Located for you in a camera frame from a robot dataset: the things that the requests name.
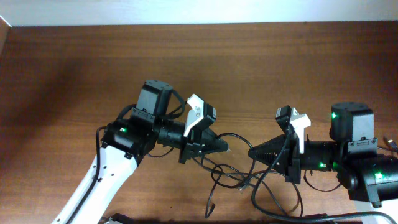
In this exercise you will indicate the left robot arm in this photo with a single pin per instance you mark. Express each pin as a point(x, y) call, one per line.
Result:
point(160, 116)

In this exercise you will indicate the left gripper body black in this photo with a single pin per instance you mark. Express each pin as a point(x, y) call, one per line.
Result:
point(191, 144)

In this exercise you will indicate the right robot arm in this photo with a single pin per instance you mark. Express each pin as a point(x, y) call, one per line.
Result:
point(367, 175)

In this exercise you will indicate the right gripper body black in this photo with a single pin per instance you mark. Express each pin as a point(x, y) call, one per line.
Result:
point(293, 162)

